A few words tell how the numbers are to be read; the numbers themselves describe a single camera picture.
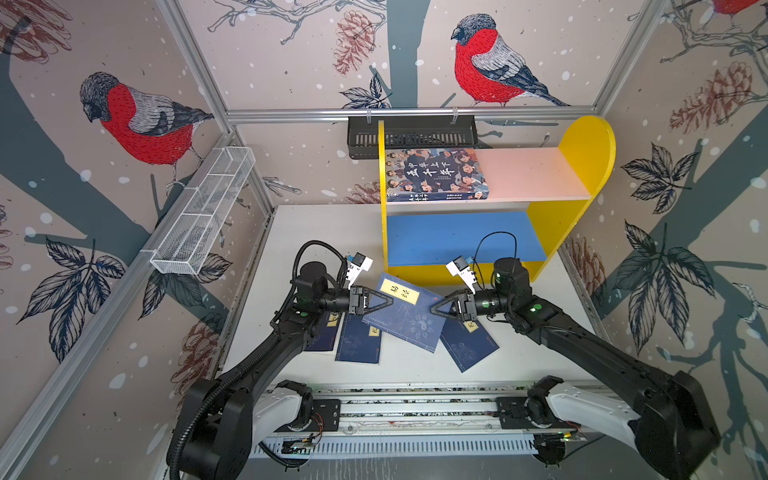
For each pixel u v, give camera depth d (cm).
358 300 65
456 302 64
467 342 84
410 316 68
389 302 70
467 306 63
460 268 67
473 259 68
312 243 66
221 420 40
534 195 67
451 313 67
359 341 86
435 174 69
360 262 70
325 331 87
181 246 71
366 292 70
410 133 104
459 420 73
